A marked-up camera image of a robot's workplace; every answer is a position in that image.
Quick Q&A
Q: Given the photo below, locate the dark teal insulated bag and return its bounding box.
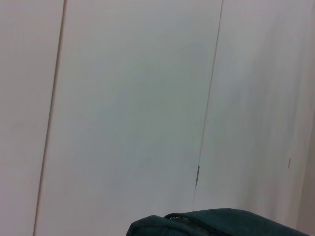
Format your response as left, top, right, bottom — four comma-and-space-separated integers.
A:
125, 207, 315, 236

